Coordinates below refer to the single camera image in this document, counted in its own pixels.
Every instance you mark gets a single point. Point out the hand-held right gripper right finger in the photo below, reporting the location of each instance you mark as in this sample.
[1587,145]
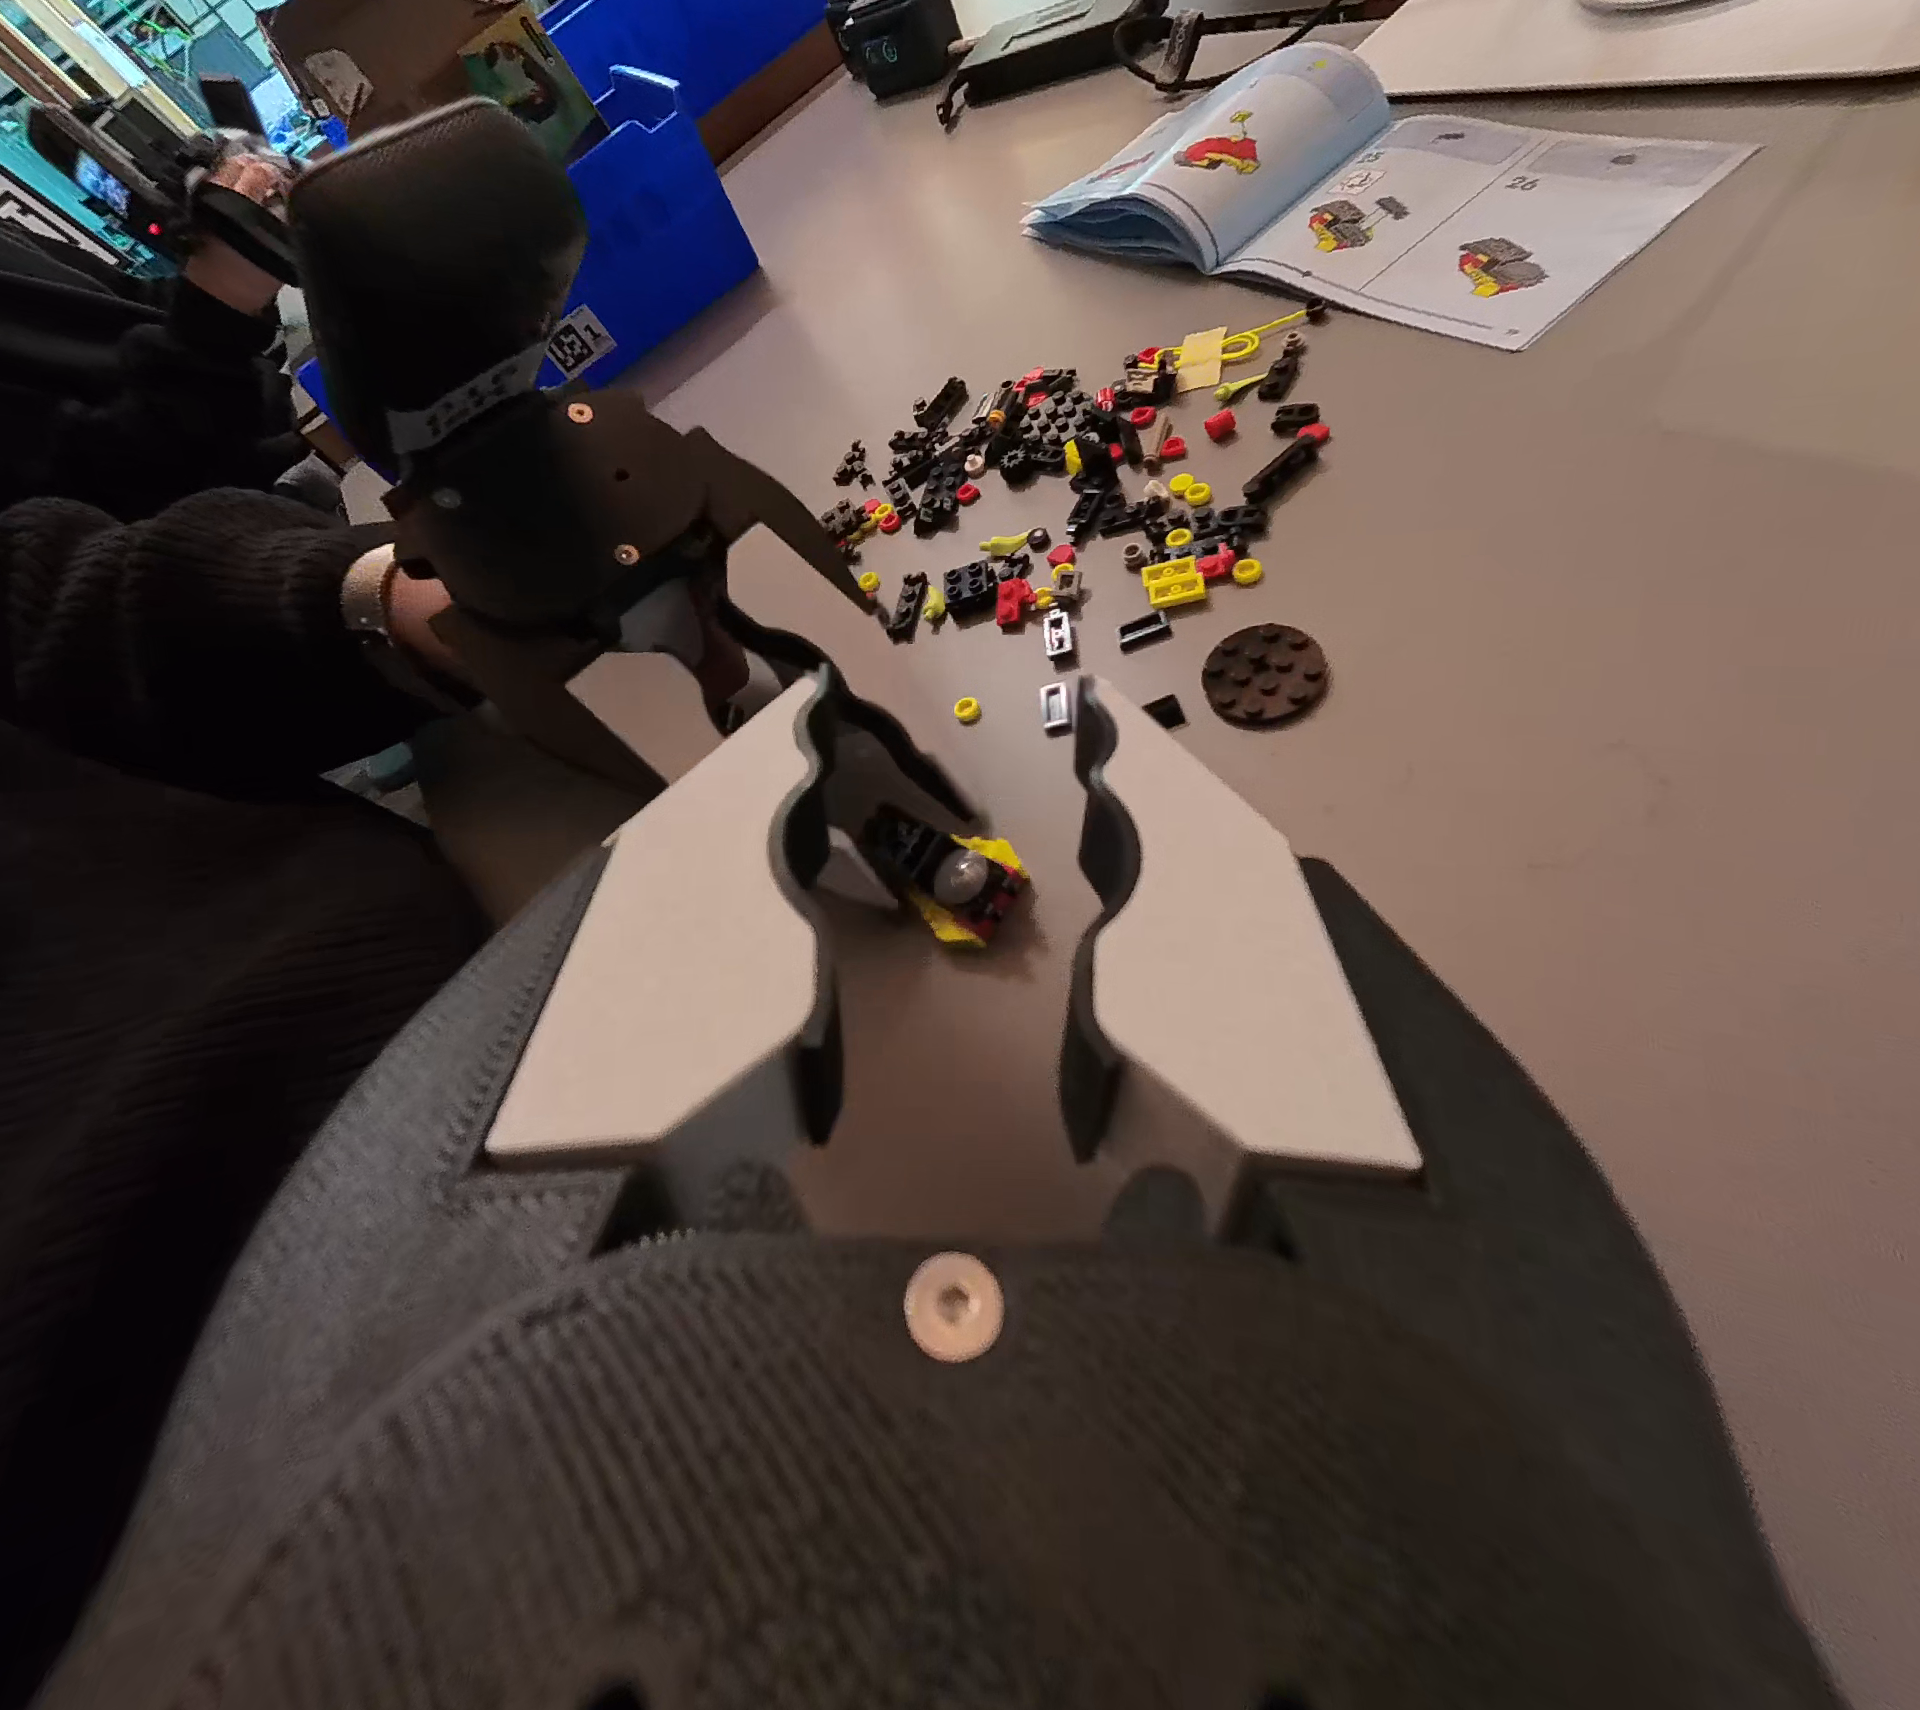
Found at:
[1244,990]

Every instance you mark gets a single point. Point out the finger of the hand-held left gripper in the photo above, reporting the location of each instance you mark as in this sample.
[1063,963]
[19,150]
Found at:
[901,781]

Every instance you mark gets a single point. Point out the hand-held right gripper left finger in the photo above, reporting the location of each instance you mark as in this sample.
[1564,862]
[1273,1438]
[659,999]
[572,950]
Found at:
[661,990]

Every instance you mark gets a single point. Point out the yellow black red lego model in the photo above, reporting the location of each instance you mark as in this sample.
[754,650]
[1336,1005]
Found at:
[960,885]

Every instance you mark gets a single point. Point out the pile of lego pieces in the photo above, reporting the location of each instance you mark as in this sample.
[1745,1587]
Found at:
[1080,480]

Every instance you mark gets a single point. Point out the person's left forearm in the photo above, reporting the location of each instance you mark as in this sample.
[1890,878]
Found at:
[164,630]

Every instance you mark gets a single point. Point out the black round lego plate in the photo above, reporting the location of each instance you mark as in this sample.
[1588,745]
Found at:
[1264,674]

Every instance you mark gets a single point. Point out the lego instruction booklet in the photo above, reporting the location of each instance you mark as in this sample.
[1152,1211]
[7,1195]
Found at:
[1424,225]

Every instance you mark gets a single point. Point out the person's left hand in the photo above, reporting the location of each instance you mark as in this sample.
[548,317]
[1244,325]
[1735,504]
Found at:
[433,630]

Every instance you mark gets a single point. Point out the picture printed toy box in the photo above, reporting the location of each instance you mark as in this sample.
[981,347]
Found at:
[524,83]

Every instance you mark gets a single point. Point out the blue bin with square tag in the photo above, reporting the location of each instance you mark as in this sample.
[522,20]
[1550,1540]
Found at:
[674,225]

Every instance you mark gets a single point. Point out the brown cardboard box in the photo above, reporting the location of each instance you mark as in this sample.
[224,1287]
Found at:
[374,0]

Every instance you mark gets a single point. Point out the wristwatch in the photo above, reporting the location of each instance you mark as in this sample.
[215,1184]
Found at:
[368,592]

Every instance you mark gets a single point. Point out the person's black sweater torso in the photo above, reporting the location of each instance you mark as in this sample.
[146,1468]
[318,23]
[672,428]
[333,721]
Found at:
[181,1141]

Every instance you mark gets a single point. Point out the black flat power adapter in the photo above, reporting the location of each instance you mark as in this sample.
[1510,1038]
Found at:
[1051,39]

